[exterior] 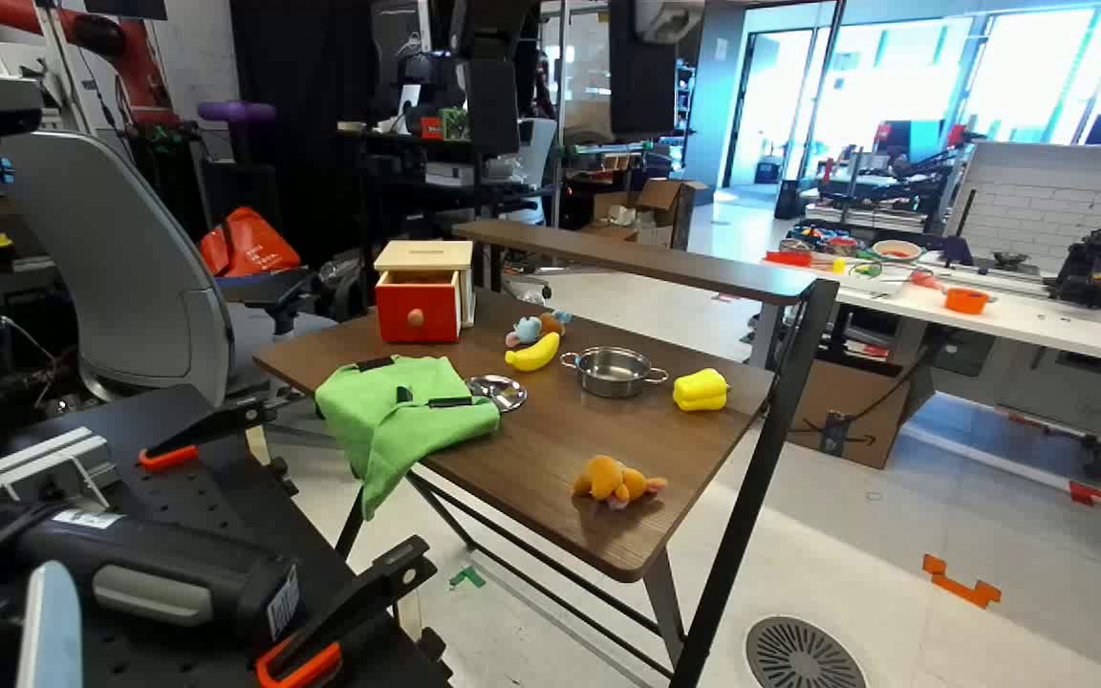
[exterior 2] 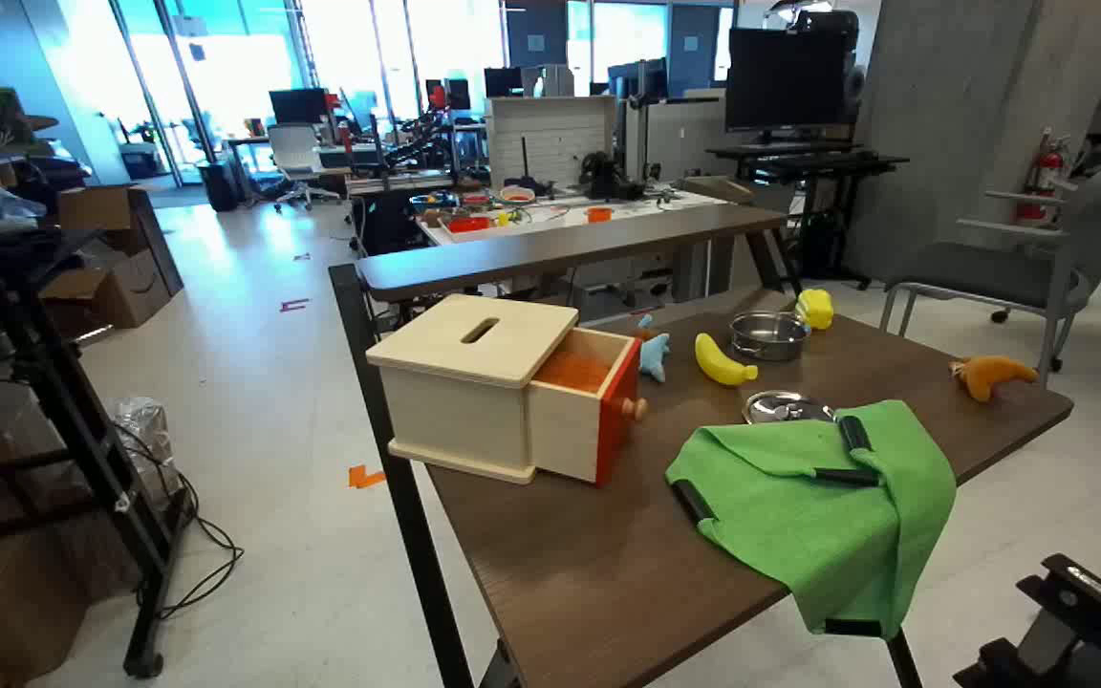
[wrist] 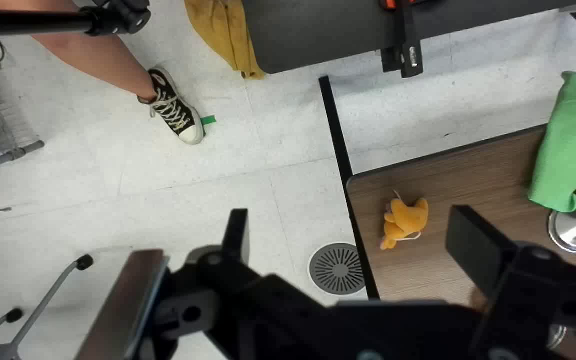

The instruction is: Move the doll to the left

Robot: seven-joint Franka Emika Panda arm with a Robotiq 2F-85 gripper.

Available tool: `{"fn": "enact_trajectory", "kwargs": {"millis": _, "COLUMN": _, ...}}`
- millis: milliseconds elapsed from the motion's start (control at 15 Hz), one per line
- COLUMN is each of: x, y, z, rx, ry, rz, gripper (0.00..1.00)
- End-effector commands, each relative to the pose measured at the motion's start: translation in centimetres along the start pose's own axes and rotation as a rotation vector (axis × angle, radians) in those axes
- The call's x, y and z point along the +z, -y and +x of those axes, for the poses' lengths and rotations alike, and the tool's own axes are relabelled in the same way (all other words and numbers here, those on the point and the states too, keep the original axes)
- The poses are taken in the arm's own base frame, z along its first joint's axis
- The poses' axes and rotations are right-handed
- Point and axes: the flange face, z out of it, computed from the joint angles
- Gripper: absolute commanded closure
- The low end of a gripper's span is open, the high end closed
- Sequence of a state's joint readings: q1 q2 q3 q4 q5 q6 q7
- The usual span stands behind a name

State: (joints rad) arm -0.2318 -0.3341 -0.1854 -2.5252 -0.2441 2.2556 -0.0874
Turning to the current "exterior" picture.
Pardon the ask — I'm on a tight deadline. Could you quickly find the dark wooden table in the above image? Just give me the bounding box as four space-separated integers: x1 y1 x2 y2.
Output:
253 219 841 688

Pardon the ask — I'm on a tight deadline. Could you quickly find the yellow toy banana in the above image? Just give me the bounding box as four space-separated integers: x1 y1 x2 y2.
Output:
502 329 567 374

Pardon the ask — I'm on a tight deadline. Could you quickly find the metal ring bowl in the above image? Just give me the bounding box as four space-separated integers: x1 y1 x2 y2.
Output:
557 343 671 401

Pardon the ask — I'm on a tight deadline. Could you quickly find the cardboard box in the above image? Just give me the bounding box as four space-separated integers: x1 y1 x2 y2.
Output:
787 359 940 471
588 176 697 250

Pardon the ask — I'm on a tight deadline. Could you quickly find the yellow toy pepper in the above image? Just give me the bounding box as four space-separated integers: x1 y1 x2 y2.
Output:
669 362 732 417

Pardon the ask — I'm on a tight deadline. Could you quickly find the round floor drain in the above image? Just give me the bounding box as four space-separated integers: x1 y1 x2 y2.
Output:
743 616 870 688

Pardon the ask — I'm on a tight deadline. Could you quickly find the white partition panel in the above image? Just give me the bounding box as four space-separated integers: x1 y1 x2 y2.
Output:
957 137 1101 278

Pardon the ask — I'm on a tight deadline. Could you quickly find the blue plush toy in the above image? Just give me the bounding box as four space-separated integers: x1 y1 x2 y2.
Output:
502 310 569 351

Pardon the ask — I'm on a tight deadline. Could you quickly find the white work desk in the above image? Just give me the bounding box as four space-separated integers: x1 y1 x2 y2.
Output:
766 243 1101 477

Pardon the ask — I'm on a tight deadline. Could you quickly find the black machine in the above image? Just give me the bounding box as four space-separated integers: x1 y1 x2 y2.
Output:
1046 226 1101 312

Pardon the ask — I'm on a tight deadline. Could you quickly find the wooden box with red drawer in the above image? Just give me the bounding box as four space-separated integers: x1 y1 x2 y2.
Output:
369 235 476 348

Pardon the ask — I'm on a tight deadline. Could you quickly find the orange bowl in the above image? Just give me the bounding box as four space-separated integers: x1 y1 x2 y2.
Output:
940 287 996 317

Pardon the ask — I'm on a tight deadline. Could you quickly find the grey plastic chair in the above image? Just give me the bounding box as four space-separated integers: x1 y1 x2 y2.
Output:
0 128 314 411

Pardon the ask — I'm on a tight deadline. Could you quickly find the orange handled clamp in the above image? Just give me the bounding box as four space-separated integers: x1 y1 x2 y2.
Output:
135 439 206 477
253 634 349 688

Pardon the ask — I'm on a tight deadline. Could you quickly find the orange plush doll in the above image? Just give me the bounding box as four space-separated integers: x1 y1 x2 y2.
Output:
569 450 671 512

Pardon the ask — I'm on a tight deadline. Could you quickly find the green cloth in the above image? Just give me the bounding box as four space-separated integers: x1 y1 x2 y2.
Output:
309 351 506 518

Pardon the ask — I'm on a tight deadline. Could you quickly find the orange bag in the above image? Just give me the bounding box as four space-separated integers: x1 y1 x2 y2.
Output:
193 202 307 281

